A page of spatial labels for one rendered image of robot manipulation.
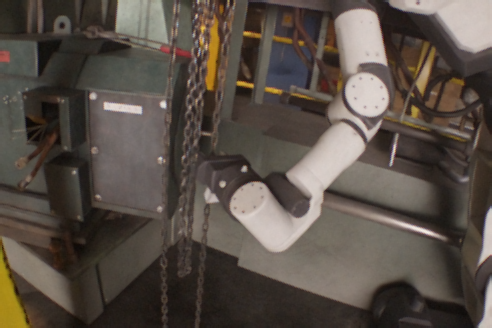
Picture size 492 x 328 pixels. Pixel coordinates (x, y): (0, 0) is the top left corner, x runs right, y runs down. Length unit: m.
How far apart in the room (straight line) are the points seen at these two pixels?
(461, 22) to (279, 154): 0.73
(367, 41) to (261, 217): 0.37
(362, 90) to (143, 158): 0.51
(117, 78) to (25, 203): 0.49
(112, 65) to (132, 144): 0.20
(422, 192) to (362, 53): 0.62
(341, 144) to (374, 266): 0.78
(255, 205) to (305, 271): 0.87
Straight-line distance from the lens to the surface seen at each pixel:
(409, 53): 3.82
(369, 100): 0.54
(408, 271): 1.26
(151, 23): 1.40
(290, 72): 3.73
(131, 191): 0.84
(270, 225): 0.49
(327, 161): 0.52
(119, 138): 0.79
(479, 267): 0.81
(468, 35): 0.60
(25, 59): 0.89
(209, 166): 0.62
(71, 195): 0.85
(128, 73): 0.78
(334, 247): 1.22
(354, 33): 0.63
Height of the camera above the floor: 0.94
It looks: 24 degrees down
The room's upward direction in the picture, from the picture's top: 9 degrees clockwise
